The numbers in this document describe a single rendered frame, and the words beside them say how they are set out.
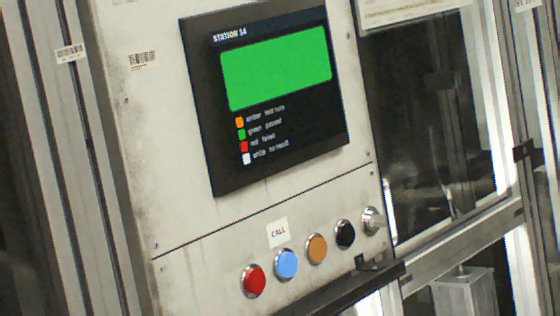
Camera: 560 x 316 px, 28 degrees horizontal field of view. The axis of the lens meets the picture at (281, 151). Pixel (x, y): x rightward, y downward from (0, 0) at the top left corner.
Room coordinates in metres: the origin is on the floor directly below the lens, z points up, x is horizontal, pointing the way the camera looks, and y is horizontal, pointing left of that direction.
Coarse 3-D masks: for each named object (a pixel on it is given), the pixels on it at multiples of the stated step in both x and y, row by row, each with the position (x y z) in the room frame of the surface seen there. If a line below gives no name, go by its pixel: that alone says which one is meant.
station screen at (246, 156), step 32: (224, 32) 1.25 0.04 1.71; (256, 32) 1.29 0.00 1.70; (288, 32) 1.33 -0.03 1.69; (224, 96) 1.23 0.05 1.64; (288, 96) 1.31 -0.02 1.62; (320, 96) 1.36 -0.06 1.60; (256, 128) 1.26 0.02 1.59; (288, 128) 1.31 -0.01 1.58; (320, 128) 1.35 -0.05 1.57; (256, 160) 1.26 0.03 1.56
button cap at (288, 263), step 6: (288, 252) 1.30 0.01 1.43; (282, 258) 1.29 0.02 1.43; (288, 258) 1.29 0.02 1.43; (294, 258) 1.30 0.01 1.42; (282, 264) 1.28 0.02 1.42; (288, 264) 1.29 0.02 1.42; (294, 264) 1.30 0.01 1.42; (282, 270) 1.28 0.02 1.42; (288, 270) 1.29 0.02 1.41; (294, 270) 1.30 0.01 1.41; (288, 276) 1.29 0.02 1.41
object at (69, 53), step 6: (60, 48) 1.12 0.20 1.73; (66, 48) 1.12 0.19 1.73; (72, 48) 1.13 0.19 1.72; (78, 48) 1.13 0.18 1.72; (84, 48) 1.14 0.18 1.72; (60, 54) 1.11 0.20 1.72; (66, 54) 1.12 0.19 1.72; (72, 54) 1.13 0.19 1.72; (78, 54) 1.13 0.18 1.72; (84, 54) 1.14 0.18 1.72; (60, 60) 1.11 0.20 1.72; (66, 60) 1.12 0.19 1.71; (72, 60) 1.12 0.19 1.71
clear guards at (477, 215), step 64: (384, 0) 1.54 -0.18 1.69; (448, 0) 1.67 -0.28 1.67; (512, 0) 1.81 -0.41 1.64; (384, 64) 1.52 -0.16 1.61; (448, 64) 1.65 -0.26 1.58; (384, 128) 1.51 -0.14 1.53; (448, 128) 1.62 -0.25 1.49; (384, 192) 1.49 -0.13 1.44; (448, 192) 1.60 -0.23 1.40; (512, 192) 1.74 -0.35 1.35; (448, 256) 1.58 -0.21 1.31
